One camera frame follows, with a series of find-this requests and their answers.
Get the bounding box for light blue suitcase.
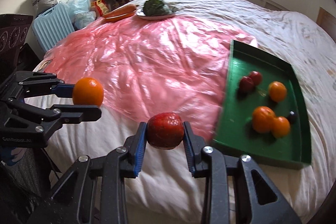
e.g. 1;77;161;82
32;2;75;52

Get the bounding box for green tray box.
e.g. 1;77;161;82
212;40;312;169

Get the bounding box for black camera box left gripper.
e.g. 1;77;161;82
0;14;33;79

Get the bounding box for wooden headboard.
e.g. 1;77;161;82
316;7;336;42

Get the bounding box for large orange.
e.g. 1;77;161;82
268;81;287;103

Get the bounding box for medium orange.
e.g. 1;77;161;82
271;117;290;138

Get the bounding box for pink plastic sheet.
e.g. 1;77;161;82
44;15;257;140

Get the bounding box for white plate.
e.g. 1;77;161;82
135;5;179;21

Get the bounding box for orange plate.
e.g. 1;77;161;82
104;11;135;23

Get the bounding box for dark plum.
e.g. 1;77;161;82
286;111;297;124

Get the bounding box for green leafy vegetable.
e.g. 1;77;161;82
142;0;171;16

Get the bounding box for red snack box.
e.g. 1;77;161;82
91;0;109;16

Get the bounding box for light blue plastic bag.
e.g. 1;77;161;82
66;0;96;30

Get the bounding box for small orange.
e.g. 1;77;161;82
72;77;104;107

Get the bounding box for carrot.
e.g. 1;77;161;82
103;4;137;18

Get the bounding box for red apple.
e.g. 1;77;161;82
239;76;255;93
248;71;263;86
146;113;184;149

